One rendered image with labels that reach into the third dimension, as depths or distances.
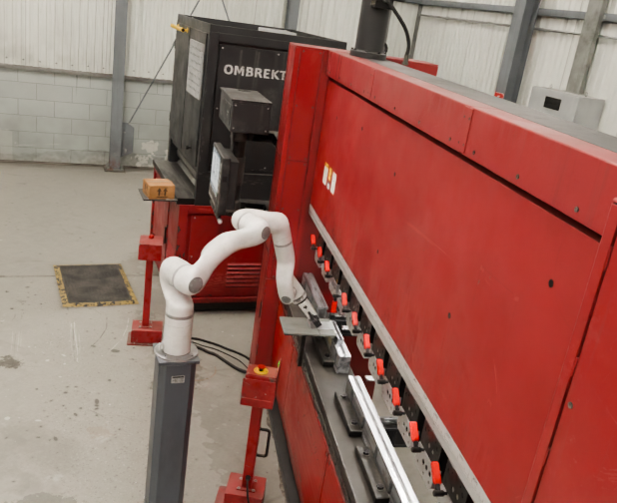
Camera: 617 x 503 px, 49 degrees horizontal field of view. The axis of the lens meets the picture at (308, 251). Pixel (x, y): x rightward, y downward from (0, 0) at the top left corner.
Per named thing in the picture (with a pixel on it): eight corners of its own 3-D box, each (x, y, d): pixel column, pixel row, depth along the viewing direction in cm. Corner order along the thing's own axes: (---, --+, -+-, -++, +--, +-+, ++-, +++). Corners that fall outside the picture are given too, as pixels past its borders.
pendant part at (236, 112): (208, 211, 467) (220, 86, 439) (243, 213, 474) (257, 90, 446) (218, 236, 421) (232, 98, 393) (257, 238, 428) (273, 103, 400)
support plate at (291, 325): (279, 317, 348) (279, 316, 348) (328, 320, 354) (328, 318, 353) (284, 334, 332) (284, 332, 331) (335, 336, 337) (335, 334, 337)
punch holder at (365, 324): (355, 342, 293) (361, 308, 287) (374, 343, 295) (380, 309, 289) (363, 360, 279) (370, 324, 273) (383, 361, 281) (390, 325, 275)
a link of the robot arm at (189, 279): (170, 289, 292) (190, 304, 281) (160, 269, 284) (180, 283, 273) (257, 226, 312) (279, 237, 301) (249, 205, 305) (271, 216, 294)
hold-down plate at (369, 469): (354, 452, 269) (355, 445, 268) (367, 452, 270) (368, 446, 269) (374, 504, 242) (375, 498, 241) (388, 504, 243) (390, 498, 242)
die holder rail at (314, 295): (301, 285, 423) (303, 271, 419) (309, 286, 424) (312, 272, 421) (315, 321, 377) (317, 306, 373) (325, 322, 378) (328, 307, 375)
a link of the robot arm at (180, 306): (174, 321, 285) (178, 269, 277) (152, 304, 297) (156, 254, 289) (199, 316, 293) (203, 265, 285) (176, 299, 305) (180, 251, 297)
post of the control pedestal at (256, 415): (243, 481, 358) (254, 392, 340) (253, 482, 357) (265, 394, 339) (241, 487, 352) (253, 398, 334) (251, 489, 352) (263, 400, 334)
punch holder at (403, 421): (395, 424, 238) (404, 384, 232) (418, 425, 239) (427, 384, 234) (408, 451, 224) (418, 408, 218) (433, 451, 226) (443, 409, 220)
